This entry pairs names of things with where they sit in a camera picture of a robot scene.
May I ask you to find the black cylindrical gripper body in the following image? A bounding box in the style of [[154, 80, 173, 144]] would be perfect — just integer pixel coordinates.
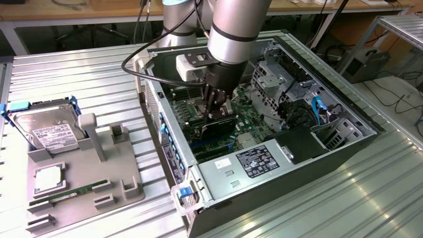
[[202, 61, 247, 96]]

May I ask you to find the black graphics card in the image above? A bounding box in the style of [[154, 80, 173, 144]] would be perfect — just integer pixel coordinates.
[[200, 116, 237, 140]]

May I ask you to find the green motherboard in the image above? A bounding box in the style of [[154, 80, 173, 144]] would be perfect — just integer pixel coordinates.
[[164, 84, 284, 162]]

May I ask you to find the metal drive cage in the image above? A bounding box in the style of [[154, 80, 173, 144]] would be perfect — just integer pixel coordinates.
[[252, 41, 317, 100]]

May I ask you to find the black plastic cover box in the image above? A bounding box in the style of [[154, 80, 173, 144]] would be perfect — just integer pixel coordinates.
[[276, 126, 329, 166]]

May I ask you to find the silver power supply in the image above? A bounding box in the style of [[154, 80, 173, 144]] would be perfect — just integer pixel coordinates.
[[197, 138, 293, 201]]

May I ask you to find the open black PC case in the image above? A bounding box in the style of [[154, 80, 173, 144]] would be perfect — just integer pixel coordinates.
[[134, 34, 387, 238]]

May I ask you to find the black box device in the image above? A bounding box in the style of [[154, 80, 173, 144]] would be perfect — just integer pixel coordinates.
[[341, 49, 391, 84]]

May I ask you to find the grey parts rack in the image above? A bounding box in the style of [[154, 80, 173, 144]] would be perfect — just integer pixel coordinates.
[[25, 113, 145, 234]]

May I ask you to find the wooden desk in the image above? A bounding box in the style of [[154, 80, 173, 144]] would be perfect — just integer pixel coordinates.
[[0, 0, 413, 28]]

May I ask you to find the silver hard disk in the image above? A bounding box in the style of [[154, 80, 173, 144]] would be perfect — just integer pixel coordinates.
[[12, 103, 81, 151]]

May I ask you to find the green RAM stick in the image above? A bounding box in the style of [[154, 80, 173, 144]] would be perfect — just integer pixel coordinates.
[[28, 180, 112, 206]]

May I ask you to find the silver CPU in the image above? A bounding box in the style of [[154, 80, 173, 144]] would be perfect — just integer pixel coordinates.
[[34, 167, 64, 191]]

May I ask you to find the blue disk caddy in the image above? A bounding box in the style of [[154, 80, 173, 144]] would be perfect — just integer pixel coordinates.
[[0, 95, 82, 149]]

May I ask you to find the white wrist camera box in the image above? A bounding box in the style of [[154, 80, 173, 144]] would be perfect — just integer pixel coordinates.
[[176, 54, 212, 81]]

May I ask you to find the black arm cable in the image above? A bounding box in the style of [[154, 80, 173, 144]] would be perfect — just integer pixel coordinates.
[[120, 32, 212, 88]]

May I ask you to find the blue disk wire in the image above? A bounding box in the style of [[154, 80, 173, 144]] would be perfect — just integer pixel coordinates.
[[309, 96, 327, 124]]

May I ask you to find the aluminium frame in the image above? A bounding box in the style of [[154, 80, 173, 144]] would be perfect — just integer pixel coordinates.
[[363, 16, 423, 65]]

